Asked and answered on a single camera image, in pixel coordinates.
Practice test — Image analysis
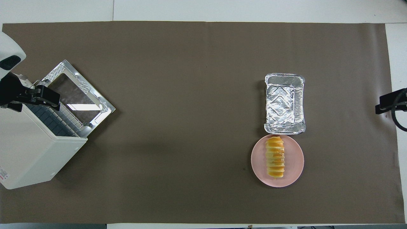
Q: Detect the brown table mat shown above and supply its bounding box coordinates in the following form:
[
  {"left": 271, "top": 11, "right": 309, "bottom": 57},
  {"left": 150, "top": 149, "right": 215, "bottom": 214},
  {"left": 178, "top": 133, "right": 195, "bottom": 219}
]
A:
[{"left": 0, "top": 21, "right": 406, "bottom": 224}]

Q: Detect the glass oven door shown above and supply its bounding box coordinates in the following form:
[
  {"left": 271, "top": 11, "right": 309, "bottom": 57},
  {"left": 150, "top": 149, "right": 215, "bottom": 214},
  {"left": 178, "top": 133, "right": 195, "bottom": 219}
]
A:
[{"left": 41, "top": 60, "right": 116, "bottom": 138}]

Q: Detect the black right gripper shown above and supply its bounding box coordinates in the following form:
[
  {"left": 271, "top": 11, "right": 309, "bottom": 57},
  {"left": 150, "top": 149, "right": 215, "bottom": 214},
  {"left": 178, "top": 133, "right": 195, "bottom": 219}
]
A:
[{"left": 375, "top": 89, "right": 407, "bottom": 115}]

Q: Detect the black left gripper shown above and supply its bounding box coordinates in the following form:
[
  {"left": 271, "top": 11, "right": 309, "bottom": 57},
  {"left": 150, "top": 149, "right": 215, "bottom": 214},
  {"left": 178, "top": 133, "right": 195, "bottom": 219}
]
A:
[{"left": 0, "top": 72, "right": 61, "bottom": 112}]

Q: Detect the cream toaster oven body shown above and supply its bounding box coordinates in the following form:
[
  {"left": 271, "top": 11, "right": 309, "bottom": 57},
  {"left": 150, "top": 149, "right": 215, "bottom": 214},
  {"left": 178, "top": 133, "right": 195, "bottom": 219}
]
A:
[{"left": 0, "top": 75, "right": 88, "bottom": 190}]

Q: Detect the golden ridged bread loaf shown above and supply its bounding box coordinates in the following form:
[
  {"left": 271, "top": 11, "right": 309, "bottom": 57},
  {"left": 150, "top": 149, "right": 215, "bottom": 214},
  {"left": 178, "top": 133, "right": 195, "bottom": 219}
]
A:
[{"left": 266, "top": 136, "right": 286, "bottom": 179}]

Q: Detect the aluminium foil tray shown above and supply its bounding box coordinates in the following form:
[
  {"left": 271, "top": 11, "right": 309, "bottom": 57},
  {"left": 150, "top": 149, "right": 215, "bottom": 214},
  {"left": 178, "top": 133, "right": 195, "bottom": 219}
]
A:
[{"left": 264, "top": 73, "right": 306, "bottom": 135}]

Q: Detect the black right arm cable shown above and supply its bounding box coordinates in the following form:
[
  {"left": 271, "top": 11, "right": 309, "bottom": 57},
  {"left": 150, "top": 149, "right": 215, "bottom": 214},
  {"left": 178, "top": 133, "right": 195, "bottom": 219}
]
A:
[{"left": 391, "top": 89, "right": 407, "bottom": 132}]

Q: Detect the pink round plate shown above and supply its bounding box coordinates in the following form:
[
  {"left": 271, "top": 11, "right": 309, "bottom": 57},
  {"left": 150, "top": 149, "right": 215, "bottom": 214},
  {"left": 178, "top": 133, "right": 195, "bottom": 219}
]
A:
[{"left": 251, "top": 134, "right": 305, "bottom": 188}]

